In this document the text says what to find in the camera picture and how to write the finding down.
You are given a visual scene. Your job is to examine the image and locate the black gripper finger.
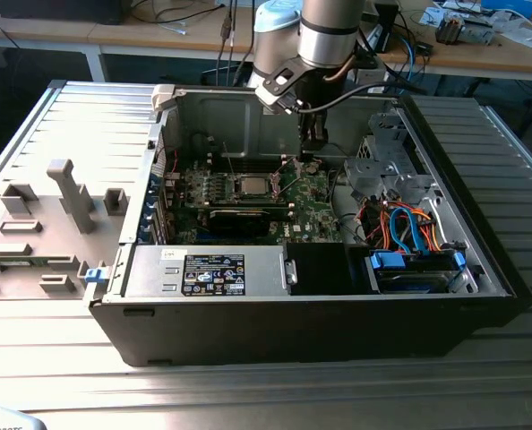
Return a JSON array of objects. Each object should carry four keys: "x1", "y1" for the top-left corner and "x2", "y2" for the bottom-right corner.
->
[{"x1": 296, "y1": 112, "x2": 330, "y2": 165}]

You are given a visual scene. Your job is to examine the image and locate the metal socket cover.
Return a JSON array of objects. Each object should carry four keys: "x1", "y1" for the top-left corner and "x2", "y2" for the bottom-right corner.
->
[{"x1": 269, "y1": 157, "x2": 304, "y2": 197}]

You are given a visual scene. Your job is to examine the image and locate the wire locking lever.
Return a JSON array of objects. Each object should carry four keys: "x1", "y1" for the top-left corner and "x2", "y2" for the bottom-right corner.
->
[
  {"x1": 281, "y1": 171, "x2": 314, "y2": 197},
  {"x1": 222, "y1": 142, "x2": 238, "y2": 181}
]

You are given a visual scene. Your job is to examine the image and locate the CPU with silver top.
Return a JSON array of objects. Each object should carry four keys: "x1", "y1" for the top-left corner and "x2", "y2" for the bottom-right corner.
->
[{"x1": 240, "y1": 176, "x2": 270, "y2": 197}]

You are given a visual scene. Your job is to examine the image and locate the CPU socket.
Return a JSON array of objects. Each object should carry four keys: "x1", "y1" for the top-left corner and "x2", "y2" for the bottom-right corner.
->
[{"x1": 233, "y1": 172, "x2": 284, "y2": 201}]

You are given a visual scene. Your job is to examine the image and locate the metal drive cage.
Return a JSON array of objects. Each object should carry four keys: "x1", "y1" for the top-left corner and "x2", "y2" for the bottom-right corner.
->
[{"x1": 342, "y1": 111, "x2": 442, "y2": 202}]

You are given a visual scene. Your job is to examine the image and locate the green motherboard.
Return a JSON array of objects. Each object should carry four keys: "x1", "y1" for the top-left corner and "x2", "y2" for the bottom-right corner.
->
[{"x1": 176, "y1": 154, "x2": 346, "y2": 245}]

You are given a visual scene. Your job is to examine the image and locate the black upright box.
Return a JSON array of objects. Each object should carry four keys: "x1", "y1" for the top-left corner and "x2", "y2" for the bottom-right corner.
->
[{"x1": 373, "y1": 0, "x2": 401, "y2": 55}]

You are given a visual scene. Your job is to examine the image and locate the black graphics card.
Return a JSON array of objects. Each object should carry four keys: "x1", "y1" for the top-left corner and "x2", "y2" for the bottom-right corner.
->
[{"x1": 196, "y1": 206, "x2": 274, "y2": 238}]

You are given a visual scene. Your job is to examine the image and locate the hard disk in blue carrier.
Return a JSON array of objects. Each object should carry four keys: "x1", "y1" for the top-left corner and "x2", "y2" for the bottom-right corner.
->
[{"x1": 365, "y1": 248, "x2": 468, "y2": 296}]

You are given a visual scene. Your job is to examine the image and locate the black heat sink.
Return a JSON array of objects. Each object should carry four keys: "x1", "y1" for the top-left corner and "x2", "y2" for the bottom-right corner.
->
[{"x1": 434, "y1": 12, "x2": 467, "y2": 45}]

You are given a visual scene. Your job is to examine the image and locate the wooden desk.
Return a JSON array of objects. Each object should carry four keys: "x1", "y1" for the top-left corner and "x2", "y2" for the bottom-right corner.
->
[
  {"x1": 366, "y1": 0, "x2": 532, "y2": 84},
  {"x1": 0, "y1": 0, "x2": 258, "y2": 84}
]

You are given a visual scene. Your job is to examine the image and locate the grey metal drive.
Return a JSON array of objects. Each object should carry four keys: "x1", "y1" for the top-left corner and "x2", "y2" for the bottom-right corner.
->
[{"x1": 461, "y1": 15, "x2": 495, "y2": 45}]

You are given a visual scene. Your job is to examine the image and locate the black PC case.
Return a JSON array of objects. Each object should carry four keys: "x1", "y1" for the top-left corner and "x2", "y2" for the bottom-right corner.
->
[{"x1": 89, "y1": 82, "x2": 532, "y2": 368}]

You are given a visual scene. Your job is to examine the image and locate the silver power supply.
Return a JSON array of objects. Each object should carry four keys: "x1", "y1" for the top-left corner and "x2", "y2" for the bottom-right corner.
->
[{"x1": 122, "y1": 245, "x2": 294, "y2": 299}]

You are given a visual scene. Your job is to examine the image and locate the blue box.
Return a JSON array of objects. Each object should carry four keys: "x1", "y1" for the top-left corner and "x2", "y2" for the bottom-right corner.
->
[{"x1": 480, "y1": 0, "x2": 532, "y2": 19}]

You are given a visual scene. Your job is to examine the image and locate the white paper sheets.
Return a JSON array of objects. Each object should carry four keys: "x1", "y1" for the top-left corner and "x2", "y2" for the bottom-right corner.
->
[{"x1": 493, "y1": 11, "x2": 532, "y2": 48}]

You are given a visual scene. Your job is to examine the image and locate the blue case latch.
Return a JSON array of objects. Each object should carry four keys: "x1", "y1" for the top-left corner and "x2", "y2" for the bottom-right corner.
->
[{"x1": 84, "y1": 267, "x2": 109, "y2": 286}]

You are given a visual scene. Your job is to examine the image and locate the black flat device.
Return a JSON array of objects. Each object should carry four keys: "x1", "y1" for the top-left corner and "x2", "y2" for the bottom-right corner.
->
[{"x1": 0, "y1": 0, "x2": 128, "y2": 26}]

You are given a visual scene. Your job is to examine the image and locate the grey parts rack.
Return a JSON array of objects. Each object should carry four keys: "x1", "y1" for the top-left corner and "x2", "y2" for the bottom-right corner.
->
[{"x1": 0, "y1": 159, "x2": 133, "y2": 301}]

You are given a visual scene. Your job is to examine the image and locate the green RAM stick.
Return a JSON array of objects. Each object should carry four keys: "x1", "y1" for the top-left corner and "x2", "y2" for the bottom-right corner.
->
[{"x1": 0, "y1": 257, "x2": 52, "y2": 270}]

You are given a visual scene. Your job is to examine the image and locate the grey device with lettering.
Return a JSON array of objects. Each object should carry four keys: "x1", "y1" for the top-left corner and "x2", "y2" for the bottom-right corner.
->
[{"x1": 0, "y1": 405, "x2": 47, "y2": 430}]

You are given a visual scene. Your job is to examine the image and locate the black faced wrist camera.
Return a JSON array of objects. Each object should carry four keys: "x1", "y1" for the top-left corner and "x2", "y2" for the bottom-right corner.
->
[{"x1": 253, "y1": 56, "x2": 305, "y2": 116}]

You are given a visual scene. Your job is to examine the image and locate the thick black camera cable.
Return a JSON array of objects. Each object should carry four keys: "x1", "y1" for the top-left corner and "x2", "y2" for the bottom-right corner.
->
[{"x1": 295, "y1": 82, "x2": 428, "y2": 112}]

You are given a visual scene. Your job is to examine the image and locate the black cable with metal plug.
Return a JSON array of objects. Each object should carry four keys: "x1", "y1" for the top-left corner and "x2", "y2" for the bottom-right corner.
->
[{"x1": 214, "y1": 0, "x2": 243, "y2": 86}]

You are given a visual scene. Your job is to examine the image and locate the blue wire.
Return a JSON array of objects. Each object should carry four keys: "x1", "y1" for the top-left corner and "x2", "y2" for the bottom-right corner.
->
[{"x1": 387, "y1": 204, "x2": 426, "y2": 257}]

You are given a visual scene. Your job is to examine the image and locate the orange wire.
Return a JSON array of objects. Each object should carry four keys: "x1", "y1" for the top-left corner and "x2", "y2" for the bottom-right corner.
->
[{"x1": 379, "y1": 201, "x2": 447, "y2": 254}]

